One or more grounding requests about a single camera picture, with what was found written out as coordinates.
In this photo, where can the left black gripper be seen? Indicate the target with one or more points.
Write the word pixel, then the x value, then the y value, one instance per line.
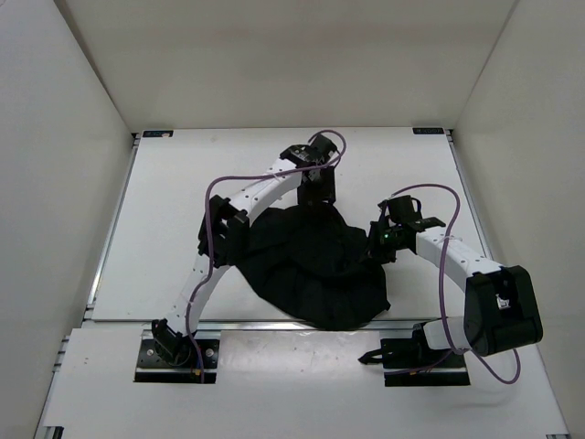
pixel 325 192

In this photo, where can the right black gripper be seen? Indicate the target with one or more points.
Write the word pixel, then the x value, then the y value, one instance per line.
pixel 372 247

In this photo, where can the black skirt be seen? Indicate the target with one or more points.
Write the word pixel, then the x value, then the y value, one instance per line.
pixel 309 263

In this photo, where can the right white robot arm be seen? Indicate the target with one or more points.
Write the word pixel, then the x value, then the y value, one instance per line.
pixel 500 308

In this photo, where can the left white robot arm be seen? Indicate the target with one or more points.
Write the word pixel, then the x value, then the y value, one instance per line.
pixel 232 204

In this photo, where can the right blue corner label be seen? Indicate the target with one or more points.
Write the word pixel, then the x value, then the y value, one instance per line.
pixel 428 131

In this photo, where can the blue corner label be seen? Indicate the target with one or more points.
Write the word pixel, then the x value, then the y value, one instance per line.
pixel 157 133
pixel 428 131

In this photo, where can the left blue corner label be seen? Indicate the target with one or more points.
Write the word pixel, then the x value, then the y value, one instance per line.
pixel 157 133

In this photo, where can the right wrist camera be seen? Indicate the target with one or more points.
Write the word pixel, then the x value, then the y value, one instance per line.
pixel 401 210

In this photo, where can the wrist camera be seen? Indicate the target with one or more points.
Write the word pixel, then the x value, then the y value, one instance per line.
pixel 401 210
pixel 317 152

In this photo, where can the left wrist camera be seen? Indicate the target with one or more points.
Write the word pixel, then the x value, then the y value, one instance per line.
pixel 317 152

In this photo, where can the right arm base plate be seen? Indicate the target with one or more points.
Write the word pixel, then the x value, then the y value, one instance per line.
pixel 410 362

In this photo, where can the aluminium front rail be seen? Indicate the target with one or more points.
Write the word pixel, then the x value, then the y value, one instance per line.
pixel 218 325

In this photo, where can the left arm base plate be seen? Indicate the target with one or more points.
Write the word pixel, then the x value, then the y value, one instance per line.
pixel 152 367

